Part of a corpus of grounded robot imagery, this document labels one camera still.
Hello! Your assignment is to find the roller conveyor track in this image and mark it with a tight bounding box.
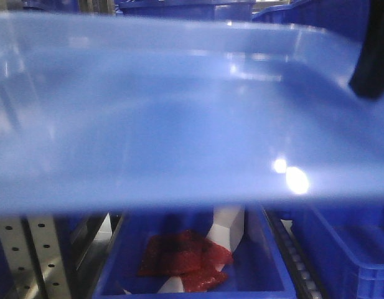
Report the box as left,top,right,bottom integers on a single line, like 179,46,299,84
264,209,328,299

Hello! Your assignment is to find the blue bin with red bags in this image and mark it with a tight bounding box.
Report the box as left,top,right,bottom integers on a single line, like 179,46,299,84
92,206,296,298

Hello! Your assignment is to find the blue bin lower right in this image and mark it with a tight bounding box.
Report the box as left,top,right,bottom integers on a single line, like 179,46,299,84
282,205,384,298

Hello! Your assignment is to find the white paper strip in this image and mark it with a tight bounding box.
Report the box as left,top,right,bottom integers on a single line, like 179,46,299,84
115,204,246,294

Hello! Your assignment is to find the blue bin upper right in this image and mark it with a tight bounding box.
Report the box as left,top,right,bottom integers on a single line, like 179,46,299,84
252,1,370,41

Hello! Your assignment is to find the blue bin upper middle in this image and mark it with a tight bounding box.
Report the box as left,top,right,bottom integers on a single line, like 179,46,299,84
115,0,256,21

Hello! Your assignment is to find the light blue plastic tray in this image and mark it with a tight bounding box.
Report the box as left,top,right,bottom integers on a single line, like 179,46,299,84
0,12,384,217

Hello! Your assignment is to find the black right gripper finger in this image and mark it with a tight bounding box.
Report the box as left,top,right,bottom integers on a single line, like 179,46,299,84
349,1,384,99

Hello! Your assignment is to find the perforated steel shelf upright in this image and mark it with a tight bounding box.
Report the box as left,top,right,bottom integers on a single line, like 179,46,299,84
0,215,77,298

